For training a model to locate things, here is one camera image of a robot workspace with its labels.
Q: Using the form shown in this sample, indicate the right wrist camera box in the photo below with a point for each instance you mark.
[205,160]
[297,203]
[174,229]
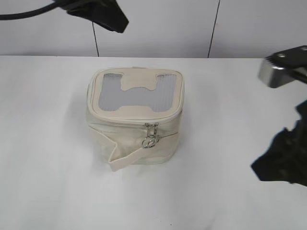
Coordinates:
[284,67]

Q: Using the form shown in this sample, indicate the cream canvas zipper bag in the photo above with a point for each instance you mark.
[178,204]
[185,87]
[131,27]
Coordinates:
[134,114]

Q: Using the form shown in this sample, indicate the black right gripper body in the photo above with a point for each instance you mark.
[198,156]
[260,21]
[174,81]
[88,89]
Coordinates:
[301,119]

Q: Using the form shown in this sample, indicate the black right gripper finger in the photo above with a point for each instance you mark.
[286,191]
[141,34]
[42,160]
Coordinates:
[285,160]

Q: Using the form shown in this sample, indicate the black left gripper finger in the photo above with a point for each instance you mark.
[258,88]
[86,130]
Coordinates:
[105,13]

